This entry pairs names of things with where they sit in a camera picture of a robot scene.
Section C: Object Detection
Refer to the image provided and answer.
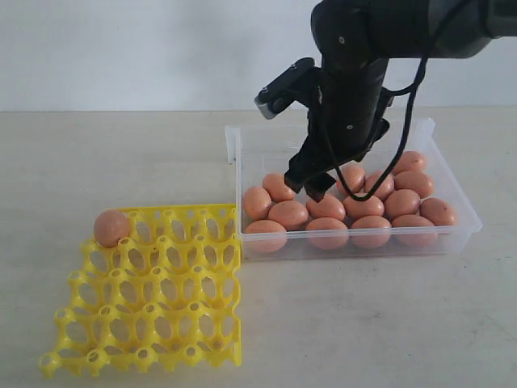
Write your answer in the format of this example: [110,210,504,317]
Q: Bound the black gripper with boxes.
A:
[284,57,389,202]

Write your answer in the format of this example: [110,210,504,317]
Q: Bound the brown egg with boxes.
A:
[242,186,272,221]
[351,215,392,249]
[343,196,385,220]
[268,200,309,230]
[306,194,346,221]
[419,197,458,226]
[340,162,366,194]
[364,171,395,201]
[392,214,438,247]
[263,173,296,203]
[245,220,287,254]
[305,217,349,251]
[94,209,131,248]
[394,171,435,199]
[392,150,427,175]
[385,189,421,221]

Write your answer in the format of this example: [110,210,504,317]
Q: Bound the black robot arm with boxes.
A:
[284,1,516,200]

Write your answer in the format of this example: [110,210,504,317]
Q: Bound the clear plastic bin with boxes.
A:
[225,118,482,260]

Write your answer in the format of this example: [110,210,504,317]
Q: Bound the yellow plastic egg tray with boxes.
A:
[39,204,242,376]

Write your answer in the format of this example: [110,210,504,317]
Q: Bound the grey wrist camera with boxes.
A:
[254,57,319,120]

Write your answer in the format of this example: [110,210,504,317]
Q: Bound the black cable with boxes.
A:
[318,0,465,202]

